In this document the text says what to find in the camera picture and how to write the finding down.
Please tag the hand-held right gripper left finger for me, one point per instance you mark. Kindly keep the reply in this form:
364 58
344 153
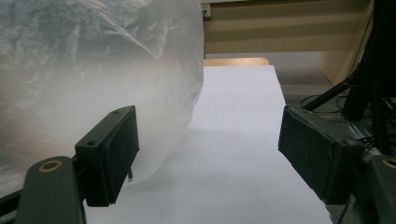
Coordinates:
106 155

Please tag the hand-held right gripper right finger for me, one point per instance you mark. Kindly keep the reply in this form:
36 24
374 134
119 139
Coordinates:
317 155

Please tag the clear plastic bag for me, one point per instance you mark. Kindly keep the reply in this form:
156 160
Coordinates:
77 62

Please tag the white board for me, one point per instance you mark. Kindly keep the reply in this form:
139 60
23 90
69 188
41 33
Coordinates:
236 155

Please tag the black metal stand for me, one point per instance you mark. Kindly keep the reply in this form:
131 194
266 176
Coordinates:
373 77

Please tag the wooden table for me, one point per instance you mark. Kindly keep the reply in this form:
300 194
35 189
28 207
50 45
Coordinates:
236 61

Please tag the light wooden platform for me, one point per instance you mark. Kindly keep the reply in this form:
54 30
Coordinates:
280 28

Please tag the white wall socket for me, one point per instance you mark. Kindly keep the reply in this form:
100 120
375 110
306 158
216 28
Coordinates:
206 10

